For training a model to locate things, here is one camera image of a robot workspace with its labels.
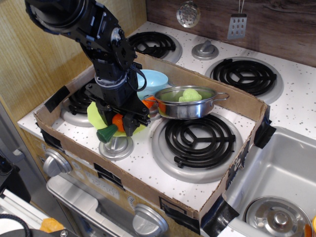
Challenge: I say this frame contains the light green plastic plate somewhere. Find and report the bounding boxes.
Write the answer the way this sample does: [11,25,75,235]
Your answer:
[87,101,147,138]

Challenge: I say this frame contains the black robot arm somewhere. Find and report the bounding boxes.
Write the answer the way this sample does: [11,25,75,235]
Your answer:
[25,0,150,136]

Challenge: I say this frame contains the hanging silver slotted spatula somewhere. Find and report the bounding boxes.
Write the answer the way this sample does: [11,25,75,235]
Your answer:
[227,0,247,40]

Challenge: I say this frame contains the silver stovetop knob back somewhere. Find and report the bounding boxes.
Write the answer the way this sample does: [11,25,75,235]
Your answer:
[191,40,219,60]

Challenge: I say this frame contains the light green toy vegetable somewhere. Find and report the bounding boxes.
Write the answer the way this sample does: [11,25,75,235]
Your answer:
[178,88,202,102]

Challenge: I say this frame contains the silver oven knob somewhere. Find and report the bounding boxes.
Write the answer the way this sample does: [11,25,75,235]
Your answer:
[132,204,169,237]
[43,149,72,177]

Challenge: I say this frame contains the right silver oven knob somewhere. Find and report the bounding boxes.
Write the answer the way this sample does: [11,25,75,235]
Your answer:
[132,204,169,237]

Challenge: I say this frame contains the silver pot lid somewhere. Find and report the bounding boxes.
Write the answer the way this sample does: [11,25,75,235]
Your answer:
[243,196,314,237]

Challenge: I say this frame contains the front right black burner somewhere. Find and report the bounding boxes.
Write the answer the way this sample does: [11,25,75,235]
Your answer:
[151,114,243,184]

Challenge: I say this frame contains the front left black burner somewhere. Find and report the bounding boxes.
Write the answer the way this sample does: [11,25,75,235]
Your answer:
[60,85,93,127]

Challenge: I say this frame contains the silver stovetop knob front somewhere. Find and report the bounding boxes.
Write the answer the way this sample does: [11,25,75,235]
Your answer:
[99,137,134,161]

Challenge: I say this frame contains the silver stovetop knob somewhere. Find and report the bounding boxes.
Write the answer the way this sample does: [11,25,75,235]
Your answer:
[99,137,134,161]
[191,40,219,60]

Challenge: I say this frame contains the brown cardboard fence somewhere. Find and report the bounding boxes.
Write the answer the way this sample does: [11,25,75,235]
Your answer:
[34,54,270,237]

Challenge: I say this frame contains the silver oven door handle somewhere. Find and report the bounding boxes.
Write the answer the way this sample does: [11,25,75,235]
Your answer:
[46,176,135,237]

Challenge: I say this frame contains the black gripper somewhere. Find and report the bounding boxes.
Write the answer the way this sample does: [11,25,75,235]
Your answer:
[86,76,150,136]

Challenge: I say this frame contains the small stainless steel pot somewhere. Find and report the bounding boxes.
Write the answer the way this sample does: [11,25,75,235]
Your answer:
[144,85,229,120]

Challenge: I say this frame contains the hanging silver skimmer ladle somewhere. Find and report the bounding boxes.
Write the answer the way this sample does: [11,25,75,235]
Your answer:
[176,0,200,28]

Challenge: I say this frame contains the black burner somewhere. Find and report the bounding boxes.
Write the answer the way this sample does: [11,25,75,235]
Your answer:
[128,32,182,64]
[205,57,284,104]
[151,114,243,184]
[60,85,93,127]

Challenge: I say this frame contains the light blue plastic bowl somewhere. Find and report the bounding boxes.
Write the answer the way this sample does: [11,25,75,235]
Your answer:
[137,69,169,100]

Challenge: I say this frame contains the left silver oven knob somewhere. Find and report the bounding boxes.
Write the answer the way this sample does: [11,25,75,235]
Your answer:
[43,149,72,177]

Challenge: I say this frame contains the black cable bottom left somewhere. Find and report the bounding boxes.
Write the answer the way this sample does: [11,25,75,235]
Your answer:
[0,213,33,237]

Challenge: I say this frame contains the back left black burner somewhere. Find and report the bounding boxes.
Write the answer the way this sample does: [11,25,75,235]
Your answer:
[128,32,182,64]

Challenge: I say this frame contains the back right black burner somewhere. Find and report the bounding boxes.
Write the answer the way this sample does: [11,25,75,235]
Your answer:
[205,57,284,104]

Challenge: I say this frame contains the orange toy carrot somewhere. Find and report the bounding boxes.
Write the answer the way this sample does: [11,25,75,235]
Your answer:
[96,114,125,143]

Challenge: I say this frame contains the orange object bottom left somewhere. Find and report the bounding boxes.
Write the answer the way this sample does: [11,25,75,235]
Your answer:
[39,218,64,233]

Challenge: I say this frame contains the stainless steel sink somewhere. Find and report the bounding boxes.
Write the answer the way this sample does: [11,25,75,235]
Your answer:
[201,127,316,237]

